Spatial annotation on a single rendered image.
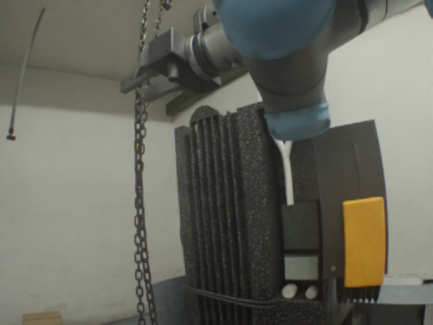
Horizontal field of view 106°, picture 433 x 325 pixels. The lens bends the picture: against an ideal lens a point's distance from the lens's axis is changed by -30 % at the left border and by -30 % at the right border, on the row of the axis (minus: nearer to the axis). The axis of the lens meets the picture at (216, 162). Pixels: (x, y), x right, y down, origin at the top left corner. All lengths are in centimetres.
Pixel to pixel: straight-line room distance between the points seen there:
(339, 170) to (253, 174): 23
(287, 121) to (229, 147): 42
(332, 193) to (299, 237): 19
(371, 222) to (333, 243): 9
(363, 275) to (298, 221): 23
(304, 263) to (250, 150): 31
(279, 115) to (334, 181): 24
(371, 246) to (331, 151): 19
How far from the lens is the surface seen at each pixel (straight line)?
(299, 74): 17
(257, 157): 58
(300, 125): 24
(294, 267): 61
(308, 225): 59
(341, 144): 46
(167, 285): 99
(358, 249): 44
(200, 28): 37
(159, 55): 34
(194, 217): 72
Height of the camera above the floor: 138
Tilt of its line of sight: 9 degrees up
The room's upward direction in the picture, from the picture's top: 5 degrees counter-clockwise
